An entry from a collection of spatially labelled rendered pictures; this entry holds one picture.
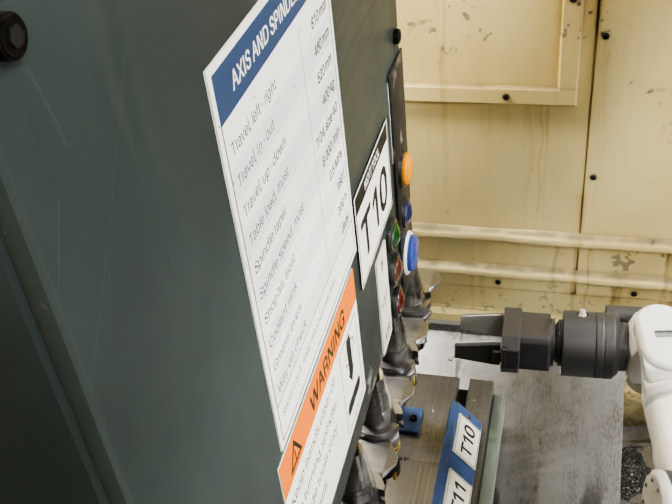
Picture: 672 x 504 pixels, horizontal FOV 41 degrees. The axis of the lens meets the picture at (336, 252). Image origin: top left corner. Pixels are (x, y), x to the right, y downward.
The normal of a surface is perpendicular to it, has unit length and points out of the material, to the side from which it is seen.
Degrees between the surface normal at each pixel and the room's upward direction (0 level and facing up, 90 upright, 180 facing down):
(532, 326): 16
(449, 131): 90
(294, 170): 90
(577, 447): 24
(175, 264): 90
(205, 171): 90
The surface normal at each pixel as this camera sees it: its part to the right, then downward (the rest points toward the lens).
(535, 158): -0.24, 0.61
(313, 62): 0.97, 0.07
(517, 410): -0.18, -0.48
